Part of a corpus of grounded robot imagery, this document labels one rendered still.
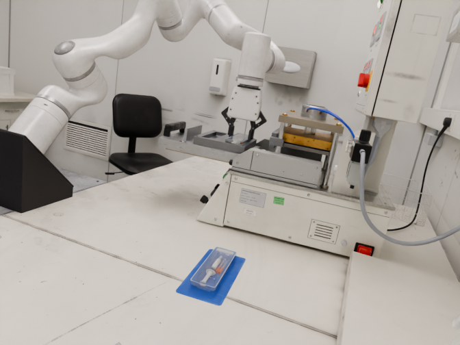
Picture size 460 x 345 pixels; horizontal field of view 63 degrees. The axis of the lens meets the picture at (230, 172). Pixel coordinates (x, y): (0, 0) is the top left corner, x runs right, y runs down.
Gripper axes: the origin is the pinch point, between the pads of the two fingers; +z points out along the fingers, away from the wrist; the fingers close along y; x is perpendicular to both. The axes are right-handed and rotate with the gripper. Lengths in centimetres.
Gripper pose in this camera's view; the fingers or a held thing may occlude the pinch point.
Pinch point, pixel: (240, 134)
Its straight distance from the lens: 123.8
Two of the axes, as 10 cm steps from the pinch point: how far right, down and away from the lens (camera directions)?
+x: 2.4, -2.0, 9.5
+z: -1.6, 9.6, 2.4
